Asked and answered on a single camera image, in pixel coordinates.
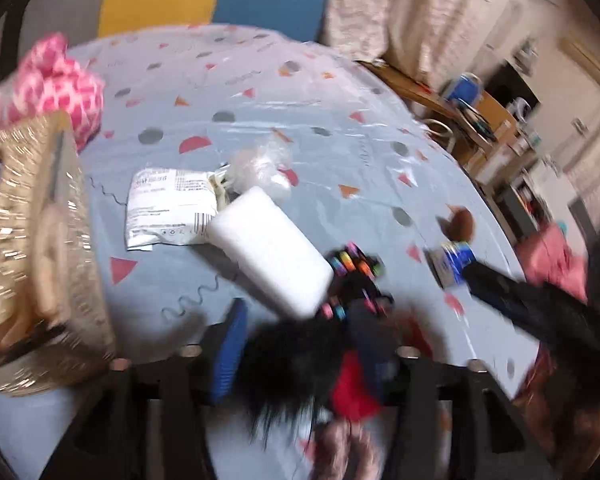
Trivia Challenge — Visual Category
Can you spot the pale patterned curtain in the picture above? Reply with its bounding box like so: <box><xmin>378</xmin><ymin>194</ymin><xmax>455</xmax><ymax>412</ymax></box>
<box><xmin>325</xmin><ymin>0</ymin><xmax>526</xmax><ymax>81</ymax></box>

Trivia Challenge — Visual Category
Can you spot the blue folding chair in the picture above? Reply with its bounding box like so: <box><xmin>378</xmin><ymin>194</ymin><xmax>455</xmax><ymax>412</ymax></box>
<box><xmin>440</xmin><ymin>72</ymin><xmax>501</xmax><ymax>146</ymax></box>

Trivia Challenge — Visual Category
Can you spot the colourful marker set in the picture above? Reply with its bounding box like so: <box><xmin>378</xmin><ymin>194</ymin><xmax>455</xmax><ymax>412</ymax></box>
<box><xmin>320</xmin><ymin>242</ymin><xmax>396</xmax><ymax>321</ymax></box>

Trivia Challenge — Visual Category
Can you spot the white printed packet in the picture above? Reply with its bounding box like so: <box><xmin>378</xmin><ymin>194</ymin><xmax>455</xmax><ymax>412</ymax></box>
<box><xmin>125</xmin><ymin>167</ymin><xmax>221</xmax><ymax>251</ymax></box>

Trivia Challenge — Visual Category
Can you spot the black monitor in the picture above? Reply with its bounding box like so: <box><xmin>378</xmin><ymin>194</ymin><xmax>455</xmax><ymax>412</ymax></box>
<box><xmin>485</xmin><ymin>60</ymin><xmax>541</xmax><ymax>106</ymax></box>

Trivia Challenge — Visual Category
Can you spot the navy sock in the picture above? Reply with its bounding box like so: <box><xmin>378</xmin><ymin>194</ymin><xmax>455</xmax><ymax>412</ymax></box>
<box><xmin>347</xmin><ymin>305</ymin><xmax>401</xmax><ymax>401</ymax></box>

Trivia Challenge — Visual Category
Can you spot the white foam block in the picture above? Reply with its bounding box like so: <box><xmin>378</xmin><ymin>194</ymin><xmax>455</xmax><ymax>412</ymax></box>
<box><xmin>207</xmin><ymin>186</ymin><xmax>335</xmax><ymax>320</ymax></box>

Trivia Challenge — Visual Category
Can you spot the brown egg-shaped sponge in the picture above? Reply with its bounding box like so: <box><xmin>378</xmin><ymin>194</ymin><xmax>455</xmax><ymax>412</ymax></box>
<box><xmin>437</xmin><ymin>205</ymin><xmax>477</xmax><ymax>238</ymax></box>

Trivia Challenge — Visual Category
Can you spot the white storage rack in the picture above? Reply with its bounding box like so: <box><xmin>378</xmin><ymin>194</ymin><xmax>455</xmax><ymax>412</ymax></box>
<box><xmin>500</xmin><ymin>160</ymin><xmax>571</xmax><ymax>241</ymax></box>

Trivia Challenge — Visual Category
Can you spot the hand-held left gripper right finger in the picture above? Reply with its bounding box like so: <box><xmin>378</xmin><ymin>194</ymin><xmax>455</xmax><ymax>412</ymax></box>
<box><xmin>380</xmin><ymin>345</ymin><xmax>556</xmax><ymax>480</ymax></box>

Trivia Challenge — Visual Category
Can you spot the pink patterned cloth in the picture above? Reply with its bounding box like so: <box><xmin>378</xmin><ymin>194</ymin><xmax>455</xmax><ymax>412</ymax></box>
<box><xmin>310</xmin><ymin>420</ymin><xmax>381</xmax><ymax>480</ymax></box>

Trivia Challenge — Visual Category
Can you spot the clear plastic bag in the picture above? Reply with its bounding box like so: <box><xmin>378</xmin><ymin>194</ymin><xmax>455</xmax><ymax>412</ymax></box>
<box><xmin>222</xmin><ymin>140</ymin><xmax>298</xmax><ymax>201</ymax></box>

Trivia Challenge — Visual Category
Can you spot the wooden side table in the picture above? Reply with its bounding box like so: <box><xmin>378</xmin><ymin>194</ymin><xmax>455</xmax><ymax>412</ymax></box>
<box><xmin>357</xmin><ymin>60</ymin><xmax>456</xmax><ymax>116</ymax></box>

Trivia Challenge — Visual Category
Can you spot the gold woven basket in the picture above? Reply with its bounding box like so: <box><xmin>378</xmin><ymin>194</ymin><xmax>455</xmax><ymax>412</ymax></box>
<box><xmin>0</xmin><ymin>110</ymin><xmax>118</xmax><ymax>398</ymax></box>

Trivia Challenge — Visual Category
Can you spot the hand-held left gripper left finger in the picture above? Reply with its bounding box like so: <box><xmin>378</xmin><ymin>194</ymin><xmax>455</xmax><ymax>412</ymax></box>
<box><xmin>40</xmin><ymin>297</ymin><xmax>251</xmax><ymax>480</ymax></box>

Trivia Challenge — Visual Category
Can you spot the pink spotted plush toy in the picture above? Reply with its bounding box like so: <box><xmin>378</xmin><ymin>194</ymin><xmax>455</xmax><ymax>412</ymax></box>
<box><xmin>0</xmin><ymin>32</ymin><xmax>105</xmax><ymax>153</ymax></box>

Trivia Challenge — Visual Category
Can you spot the red cloth item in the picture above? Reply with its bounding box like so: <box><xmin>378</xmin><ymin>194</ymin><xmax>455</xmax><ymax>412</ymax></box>
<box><xmin>330</xmin><ymin>352</ymin><xmax>383</xmax><ymax>418</ymax></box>

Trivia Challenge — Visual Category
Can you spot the blue tissue pack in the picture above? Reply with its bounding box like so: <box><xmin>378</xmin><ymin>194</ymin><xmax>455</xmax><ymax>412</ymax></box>
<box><xmin>424</xmin><ymin>241</ymin><xmax>478</xmax><ymax>288</ymax></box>

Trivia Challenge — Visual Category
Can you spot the black furry toy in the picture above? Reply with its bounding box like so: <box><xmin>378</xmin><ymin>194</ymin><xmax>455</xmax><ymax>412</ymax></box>
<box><xmin>240</xmin><ymin>317</ymin><xmax>351</xmax><ymax>451</ymax></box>

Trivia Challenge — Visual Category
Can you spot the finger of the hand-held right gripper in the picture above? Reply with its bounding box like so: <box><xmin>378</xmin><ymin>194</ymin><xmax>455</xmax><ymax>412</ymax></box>
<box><xmin>462</xmin><ymin>260</ymin><xmax>551</xmax><ymax>341</ymax></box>

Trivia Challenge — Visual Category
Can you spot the wooden cabinet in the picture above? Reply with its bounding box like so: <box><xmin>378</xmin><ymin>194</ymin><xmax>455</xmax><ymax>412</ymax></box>
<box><xmin>460</xmin><ymin>92</ymin><xmax>518</xmax><ymax>181</ymax></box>

